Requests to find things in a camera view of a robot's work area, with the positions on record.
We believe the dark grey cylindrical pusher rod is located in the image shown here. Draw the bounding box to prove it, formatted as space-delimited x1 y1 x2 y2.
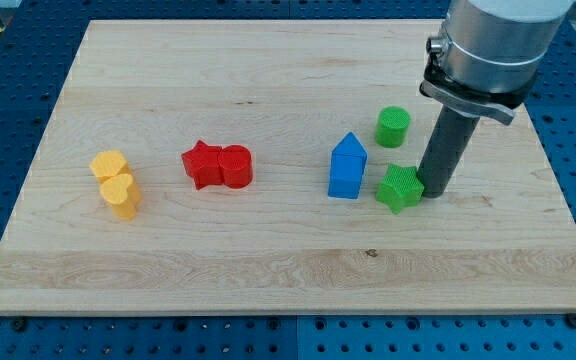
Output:
417 106 479 198

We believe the black silver tool flange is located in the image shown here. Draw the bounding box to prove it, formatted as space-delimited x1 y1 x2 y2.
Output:
419 54 537 126

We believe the green star block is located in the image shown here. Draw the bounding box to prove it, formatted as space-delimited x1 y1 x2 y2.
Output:
376 164 425 214

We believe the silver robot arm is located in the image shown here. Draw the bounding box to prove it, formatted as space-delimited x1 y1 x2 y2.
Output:
417 0 573 198

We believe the blue cube block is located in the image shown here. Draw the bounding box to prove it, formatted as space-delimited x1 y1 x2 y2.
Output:
328 155 364 199

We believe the red star block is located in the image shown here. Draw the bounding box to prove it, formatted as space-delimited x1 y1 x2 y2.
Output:
181 140 223 190

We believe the green cylinder block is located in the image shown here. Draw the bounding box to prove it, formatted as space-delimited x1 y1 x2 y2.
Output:
375 106 411 148

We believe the blue triangle block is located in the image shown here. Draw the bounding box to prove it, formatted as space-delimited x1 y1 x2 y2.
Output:
330 132 368 176

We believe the red cylinder block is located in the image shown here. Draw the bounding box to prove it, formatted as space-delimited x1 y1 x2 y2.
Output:
218 145 253 189

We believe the light wooden board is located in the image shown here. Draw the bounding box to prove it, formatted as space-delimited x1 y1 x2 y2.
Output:
0 20 576 316

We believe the yellow heart block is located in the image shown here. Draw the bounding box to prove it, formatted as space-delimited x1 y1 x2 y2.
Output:
99 174 142 220

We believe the yellow hexagon block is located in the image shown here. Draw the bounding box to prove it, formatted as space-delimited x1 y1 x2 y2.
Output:
89 150 132 184

